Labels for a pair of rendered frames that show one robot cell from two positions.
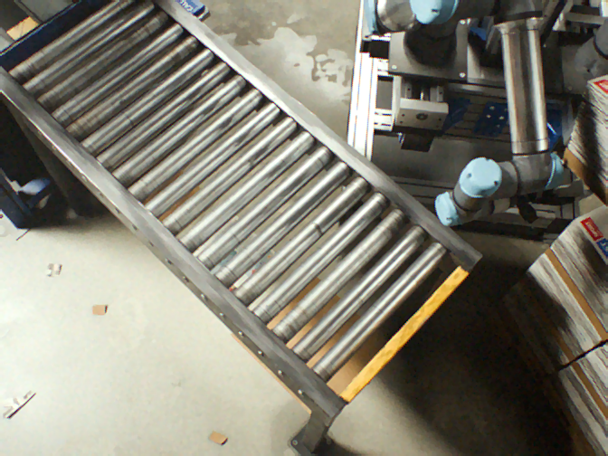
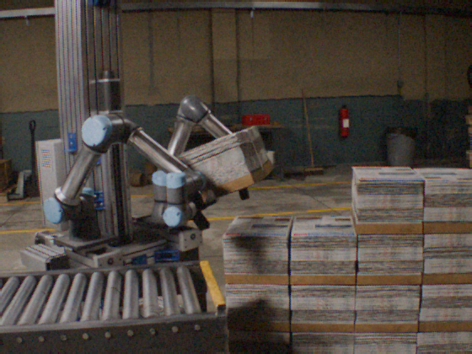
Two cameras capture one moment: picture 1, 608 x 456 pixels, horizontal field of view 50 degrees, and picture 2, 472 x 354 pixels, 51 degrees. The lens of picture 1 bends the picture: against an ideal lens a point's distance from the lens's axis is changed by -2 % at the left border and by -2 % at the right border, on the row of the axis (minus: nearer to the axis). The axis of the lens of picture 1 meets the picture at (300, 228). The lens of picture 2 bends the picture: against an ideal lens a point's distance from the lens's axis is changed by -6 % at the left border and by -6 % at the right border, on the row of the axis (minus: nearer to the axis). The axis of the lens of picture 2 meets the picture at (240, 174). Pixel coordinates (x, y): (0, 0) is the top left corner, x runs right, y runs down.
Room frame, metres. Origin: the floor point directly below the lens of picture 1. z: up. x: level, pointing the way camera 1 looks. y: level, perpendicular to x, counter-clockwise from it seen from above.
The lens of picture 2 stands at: (-0.72, 0.95, 1.44)
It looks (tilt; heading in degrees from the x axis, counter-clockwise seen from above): 9 degrees down; 310
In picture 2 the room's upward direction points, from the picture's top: 2 degrees counter-clockwise
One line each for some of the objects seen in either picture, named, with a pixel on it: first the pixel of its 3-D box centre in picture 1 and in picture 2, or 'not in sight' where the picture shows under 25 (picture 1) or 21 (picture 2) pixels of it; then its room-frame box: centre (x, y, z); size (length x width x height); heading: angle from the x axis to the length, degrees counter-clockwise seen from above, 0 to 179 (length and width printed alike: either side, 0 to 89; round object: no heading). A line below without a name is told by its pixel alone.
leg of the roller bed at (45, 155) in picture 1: (52, 163); not in sight; (1.05, 0.85, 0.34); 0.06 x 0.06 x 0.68; 50
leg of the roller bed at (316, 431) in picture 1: (318, 429); not in sight; (0.26, -0.10, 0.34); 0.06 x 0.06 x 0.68; 50
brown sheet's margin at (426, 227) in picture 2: not in sight; (447, 217); (-0.03, -1.36, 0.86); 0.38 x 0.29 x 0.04; 119
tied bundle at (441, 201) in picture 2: not in sight; (447, 199); (-0.02, -1.36, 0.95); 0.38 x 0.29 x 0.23; 119
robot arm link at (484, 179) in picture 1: (484, 183); (179, 187); (0.68, -0.37, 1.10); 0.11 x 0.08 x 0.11; 106
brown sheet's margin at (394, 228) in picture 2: not in sight; (383, 217); (0.23, -1.21, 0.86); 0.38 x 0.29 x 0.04; 121
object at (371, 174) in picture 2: not in sight; (385, 173); (0.23, -1.22, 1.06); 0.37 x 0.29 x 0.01; 121
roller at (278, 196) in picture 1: (267, 206); (74, 301); (0.74, 0.09, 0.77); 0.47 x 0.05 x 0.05; 140
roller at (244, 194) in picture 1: (249, 190); (55, 302); (0.78, 0.14, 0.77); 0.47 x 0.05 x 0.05; 140
